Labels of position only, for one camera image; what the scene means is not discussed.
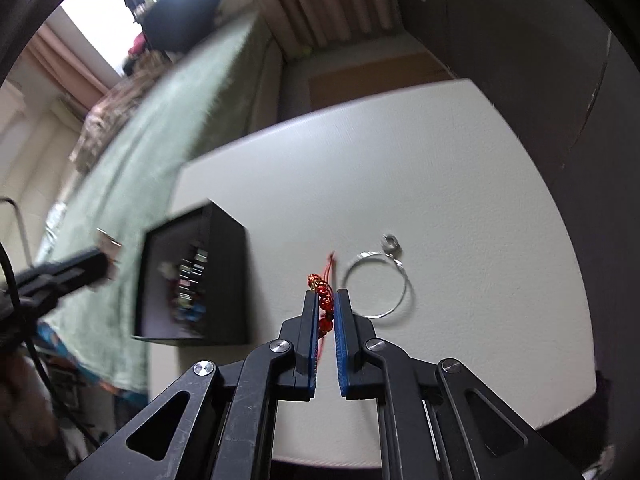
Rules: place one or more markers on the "brown cardboard sheet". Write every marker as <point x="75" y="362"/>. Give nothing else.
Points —
<point x="360" y="81"/>

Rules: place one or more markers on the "black jewelry box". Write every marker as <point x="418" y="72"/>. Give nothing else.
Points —
<point x="192" y="282"/>

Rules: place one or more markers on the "beige crumpled blanket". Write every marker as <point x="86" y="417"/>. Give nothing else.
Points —
<point x="105" y="120"/>

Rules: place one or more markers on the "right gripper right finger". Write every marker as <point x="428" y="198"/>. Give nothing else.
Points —
<point x="436" y="421"/>

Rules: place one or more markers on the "cream padded headboard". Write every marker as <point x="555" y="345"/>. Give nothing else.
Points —
<point x="35" y="163"/>

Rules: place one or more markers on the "dark wood wardrobe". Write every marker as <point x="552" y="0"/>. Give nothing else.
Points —
<point x="570" y="92"/>

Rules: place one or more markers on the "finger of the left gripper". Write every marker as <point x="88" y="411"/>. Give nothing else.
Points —
<point x="50" y="281"/>

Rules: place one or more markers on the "white side table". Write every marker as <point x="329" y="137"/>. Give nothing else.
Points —
<point x="437" y="223"/>

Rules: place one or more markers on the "black clothes pile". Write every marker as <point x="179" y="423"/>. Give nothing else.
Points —
<point x="178" y="25"/>

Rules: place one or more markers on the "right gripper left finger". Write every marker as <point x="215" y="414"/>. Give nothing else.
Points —
<point x="216" y="422"/>

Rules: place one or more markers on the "silver wire bangle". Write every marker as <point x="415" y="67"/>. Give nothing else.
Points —
<point x="380" y="276"/>

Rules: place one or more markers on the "green bed blanket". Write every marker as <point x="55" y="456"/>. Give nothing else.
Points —
<point x="208" y="99"/>

